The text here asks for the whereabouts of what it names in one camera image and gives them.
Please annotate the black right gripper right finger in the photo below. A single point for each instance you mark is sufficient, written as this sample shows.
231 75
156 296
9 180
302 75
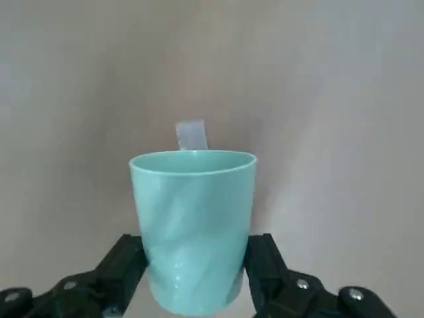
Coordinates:
265 265

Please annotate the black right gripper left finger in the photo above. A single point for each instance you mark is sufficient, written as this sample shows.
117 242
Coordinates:
119 265

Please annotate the green plastic cup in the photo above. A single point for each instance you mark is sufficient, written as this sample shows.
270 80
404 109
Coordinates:
195 215

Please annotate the clear tape piece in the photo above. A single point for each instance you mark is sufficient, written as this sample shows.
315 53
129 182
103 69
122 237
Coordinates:
192 136

